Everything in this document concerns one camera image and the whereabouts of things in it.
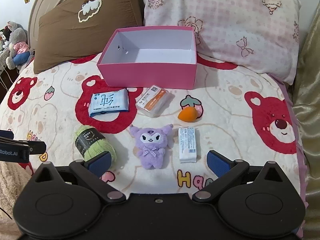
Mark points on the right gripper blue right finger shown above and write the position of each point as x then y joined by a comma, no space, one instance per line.
229,173

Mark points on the red bear print blanket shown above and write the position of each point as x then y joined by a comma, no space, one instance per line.
244,115

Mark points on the purple Kuromi plush toy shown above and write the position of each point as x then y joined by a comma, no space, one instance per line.
151,144

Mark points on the green yarn ball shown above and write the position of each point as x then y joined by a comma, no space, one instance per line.
90,143

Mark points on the white tissue pack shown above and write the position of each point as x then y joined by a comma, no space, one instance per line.
187,145

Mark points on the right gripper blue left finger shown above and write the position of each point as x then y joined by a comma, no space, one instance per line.
88,173

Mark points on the blue wet wipes pack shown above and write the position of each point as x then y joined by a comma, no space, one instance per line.
109,102

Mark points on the pink cardboard box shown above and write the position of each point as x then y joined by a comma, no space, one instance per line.
150,55

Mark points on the olive satin curtain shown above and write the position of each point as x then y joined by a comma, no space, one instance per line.
306,108

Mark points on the pink checked pillow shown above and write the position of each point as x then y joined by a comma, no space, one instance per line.
262,35

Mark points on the clear orange-labelled plastic case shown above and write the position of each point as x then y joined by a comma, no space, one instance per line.
154,100

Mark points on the grey plush toy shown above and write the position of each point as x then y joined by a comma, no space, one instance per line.
18,50

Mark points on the brown pillow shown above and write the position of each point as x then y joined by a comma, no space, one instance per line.
80,28

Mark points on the orange makeup sponge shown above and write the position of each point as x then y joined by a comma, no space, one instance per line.
189,114

